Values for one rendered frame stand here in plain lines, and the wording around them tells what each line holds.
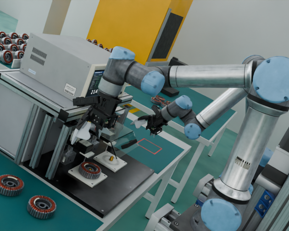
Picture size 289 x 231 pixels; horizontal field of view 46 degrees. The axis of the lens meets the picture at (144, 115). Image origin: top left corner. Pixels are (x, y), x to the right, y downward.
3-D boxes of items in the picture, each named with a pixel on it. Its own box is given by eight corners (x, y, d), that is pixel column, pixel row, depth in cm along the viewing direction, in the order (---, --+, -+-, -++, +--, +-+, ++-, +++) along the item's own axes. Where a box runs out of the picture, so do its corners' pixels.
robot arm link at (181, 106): (191, 111, 165) (180, 98, 164) (175, 121, 172) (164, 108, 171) (195, 104, 172) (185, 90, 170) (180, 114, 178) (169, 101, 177)
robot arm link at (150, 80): (172, 74, 113) (143, 60, 116) (160, 75, 103) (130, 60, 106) (162, 95, 115) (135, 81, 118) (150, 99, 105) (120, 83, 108)
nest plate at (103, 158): (126, 164, 202) (127, 162, 202) (114, 172, 189) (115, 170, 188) (105, 152, 206) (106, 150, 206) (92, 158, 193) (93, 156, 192)
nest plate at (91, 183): (107, 178, 180) (107, 176, 180) (91, 188, 167) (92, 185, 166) (84, 163, 184) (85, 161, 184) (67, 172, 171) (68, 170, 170)
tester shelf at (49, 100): (130, 103, 211) (133, 96, 210) (65, 122, 149) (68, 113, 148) (74, 72, 223) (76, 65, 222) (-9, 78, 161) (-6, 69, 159)
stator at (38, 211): (58, 209, 146) (61, 202, 145) (46, 223, 135) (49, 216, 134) (35, 197, 147) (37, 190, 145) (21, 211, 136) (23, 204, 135)
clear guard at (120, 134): (138, 146, 173) (142, 136, 171) (116, 159, 151) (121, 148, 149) (86, 116, 182) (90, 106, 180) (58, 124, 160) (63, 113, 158)
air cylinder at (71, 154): (73, 161, 182) (76, 152, 180) (65, 165, 175) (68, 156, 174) (66, 156, 183) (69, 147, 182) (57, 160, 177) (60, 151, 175)
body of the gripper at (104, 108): (100, 132, 113) (113, 100, 109) (81, 119, 116) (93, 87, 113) (113, 129, 120) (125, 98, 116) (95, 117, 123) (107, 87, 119)
